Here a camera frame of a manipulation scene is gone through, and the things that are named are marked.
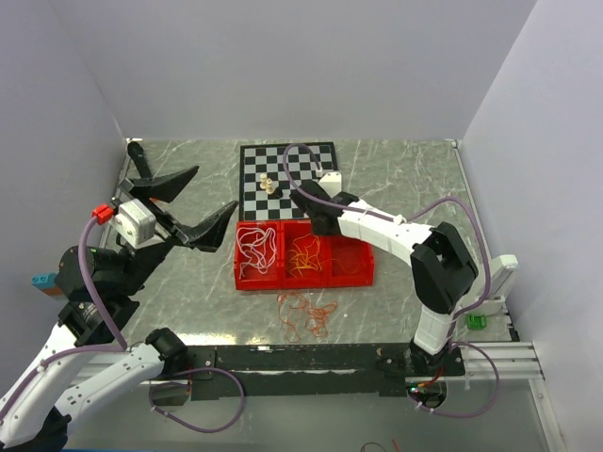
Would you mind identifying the white cable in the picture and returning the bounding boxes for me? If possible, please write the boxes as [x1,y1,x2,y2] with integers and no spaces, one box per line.
[236,225,280,279]

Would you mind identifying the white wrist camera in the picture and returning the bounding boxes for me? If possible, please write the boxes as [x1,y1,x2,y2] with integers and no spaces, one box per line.
[109,200,156,249]
[318,171,342,198]

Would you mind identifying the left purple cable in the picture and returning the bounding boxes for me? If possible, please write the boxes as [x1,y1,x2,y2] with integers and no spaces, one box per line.
[0,217,246,432]

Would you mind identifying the orange cable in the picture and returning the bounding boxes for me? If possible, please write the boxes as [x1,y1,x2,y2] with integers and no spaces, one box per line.
[276,234,373,344]

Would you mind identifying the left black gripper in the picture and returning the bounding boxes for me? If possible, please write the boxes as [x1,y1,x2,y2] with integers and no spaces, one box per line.
[115,165,238,294]

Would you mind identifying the red three-compartment bin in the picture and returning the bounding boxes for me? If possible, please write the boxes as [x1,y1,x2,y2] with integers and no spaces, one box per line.
[234,219,375,291]

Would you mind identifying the black white chessboard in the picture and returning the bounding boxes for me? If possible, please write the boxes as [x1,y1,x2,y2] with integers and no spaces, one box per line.
[237,141,346,222]

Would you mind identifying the black marker orange cap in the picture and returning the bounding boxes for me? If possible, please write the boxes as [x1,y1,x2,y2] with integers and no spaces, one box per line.
[126,141,153,179]

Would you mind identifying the cream chess piece short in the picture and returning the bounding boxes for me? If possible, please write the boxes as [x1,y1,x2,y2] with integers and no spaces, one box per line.
[265,179,275,195]

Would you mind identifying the blue brown toy block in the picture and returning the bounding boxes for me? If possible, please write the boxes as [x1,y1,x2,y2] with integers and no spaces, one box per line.
[31,272,63,298]

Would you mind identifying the purple cable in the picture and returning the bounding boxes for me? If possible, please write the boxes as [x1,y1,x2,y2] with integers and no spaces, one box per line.
[283,143,501,419]
[0,217,246,432]

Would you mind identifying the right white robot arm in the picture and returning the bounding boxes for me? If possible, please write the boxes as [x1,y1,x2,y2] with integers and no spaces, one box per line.
[290,181,479,376]

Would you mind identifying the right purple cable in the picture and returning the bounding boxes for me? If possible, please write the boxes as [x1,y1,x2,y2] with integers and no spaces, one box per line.
[283,143,501,419]

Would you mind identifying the white grey stand device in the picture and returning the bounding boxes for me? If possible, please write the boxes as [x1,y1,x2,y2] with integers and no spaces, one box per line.
[461,254,518,316]

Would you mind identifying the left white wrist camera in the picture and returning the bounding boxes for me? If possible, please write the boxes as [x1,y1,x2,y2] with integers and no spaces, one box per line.
[109,200,156,249]

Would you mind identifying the yellow cable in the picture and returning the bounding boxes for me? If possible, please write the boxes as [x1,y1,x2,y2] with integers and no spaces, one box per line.
[285,233,326,279]

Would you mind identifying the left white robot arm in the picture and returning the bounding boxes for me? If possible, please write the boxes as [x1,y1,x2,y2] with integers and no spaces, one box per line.
[1,167,237,451]

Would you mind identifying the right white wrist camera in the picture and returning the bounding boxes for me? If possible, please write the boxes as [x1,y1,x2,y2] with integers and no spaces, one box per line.
[318,171,342,198]

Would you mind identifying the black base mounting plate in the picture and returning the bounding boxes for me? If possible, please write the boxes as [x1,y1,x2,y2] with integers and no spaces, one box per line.
[129,343,465,401]

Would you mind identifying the green lego brick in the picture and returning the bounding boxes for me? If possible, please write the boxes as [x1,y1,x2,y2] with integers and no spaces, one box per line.
[465,314,488,331]

